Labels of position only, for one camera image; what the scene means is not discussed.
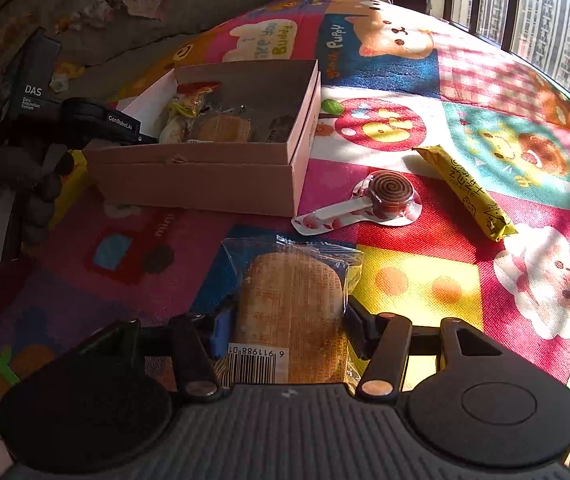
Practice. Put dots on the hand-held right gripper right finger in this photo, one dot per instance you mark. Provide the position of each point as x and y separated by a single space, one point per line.
357 327

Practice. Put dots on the pink cardboard box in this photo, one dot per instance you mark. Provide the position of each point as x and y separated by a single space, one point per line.
205 180

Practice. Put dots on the colourful cartoon play mat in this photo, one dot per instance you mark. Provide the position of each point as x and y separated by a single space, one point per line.
490 110

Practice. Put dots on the spiral lollipop in wrapper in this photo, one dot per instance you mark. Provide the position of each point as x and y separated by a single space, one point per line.
387 192

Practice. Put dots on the pile of pink clothes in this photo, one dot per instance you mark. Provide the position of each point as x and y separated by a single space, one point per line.
130 2

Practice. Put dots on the black window frame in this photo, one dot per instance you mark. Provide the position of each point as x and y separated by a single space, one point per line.
480 0

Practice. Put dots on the yellow snack bar packet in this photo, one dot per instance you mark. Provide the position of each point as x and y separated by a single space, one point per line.
470 195

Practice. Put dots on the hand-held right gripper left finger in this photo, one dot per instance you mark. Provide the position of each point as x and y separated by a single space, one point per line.
221 331

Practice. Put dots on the white and yellow toy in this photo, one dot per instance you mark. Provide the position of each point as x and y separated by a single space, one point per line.
65 77

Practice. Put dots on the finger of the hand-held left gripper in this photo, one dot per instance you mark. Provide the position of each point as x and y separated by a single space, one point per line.
147 139

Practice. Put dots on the orange cartoon snack packet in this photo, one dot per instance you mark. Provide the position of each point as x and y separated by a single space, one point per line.
192 97

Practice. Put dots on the grain bar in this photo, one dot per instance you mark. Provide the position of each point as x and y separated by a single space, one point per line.
220 129

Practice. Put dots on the grey sofa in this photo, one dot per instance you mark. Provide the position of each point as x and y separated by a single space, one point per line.
130 35

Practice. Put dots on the brown bun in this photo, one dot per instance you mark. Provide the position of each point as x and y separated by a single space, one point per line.
290 310

